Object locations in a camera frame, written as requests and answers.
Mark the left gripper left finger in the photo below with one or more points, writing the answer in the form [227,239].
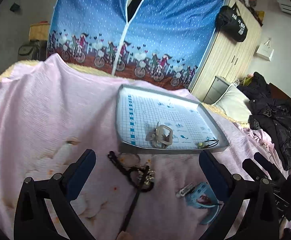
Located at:
[32,219]

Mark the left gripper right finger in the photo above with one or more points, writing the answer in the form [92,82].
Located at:
[260,220]

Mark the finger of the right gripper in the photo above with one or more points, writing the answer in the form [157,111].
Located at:
[253,170]
[271,168]

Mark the silver hair barrette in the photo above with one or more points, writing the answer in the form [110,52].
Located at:
[187,189]

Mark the beige square hair claw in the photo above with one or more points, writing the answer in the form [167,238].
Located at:
[160,137]

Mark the silver rhinestone brooch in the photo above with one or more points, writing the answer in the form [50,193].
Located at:
[149,178]

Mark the black hair clip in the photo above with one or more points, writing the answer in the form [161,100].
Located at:
[130,173]

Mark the black puffer jacket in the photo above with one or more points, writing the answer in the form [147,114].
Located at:
[271,114]

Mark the white pillow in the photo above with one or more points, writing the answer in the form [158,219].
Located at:
[234,104]

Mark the dark wooden headboard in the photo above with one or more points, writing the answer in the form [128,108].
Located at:
[278,94]

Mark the grey bedside cabinet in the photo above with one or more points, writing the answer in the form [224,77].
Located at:
[217,89]

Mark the pink floral bed sheet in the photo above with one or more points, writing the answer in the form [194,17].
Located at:
[49,115]

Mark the light wooden wardrobe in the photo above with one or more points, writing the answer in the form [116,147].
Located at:
[225,57]

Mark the grey tray with grid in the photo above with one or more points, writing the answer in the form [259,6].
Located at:
[153,122]

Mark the white paper gift bag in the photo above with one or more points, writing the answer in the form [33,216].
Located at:
[265,50]

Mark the black tote bag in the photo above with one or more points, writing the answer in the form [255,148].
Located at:
[229,21]

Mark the blue fabric wardrobe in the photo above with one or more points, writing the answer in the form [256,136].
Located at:
[159,41]

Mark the white air conditioner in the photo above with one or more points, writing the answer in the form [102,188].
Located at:
[285,6]

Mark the grey suitcase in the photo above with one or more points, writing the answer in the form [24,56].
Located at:
[33,50]

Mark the small wooden cabinet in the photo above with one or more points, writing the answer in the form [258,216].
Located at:
[39,31]

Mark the green wall ornament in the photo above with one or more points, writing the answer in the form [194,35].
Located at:
[15,7]

